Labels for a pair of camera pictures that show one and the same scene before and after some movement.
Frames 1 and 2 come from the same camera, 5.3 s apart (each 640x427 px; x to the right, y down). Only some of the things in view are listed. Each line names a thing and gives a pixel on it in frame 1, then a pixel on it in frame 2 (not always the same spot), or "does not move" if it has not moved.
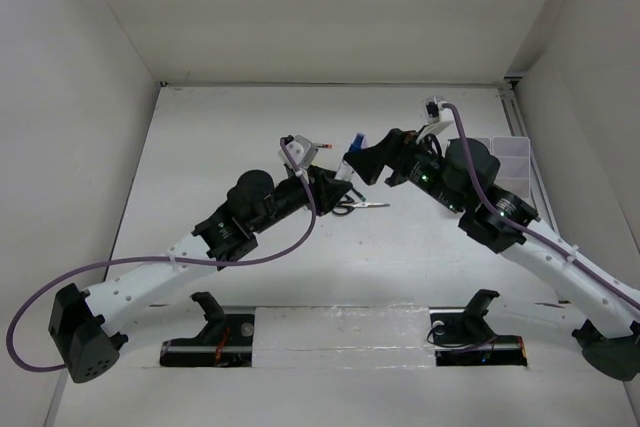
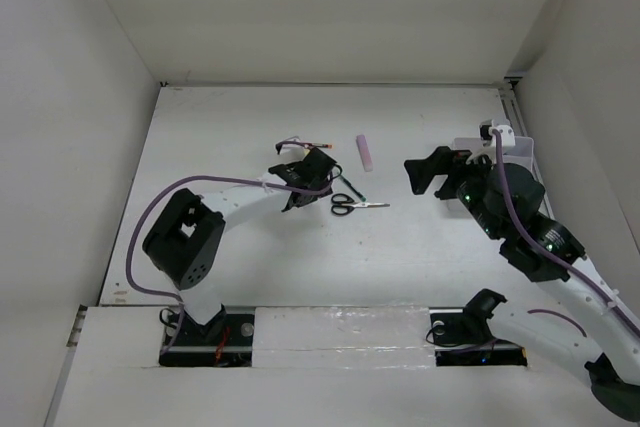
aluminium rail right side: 519,131 does not move
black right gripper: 395,150 -> 422,171
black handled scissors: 347,205 does not move
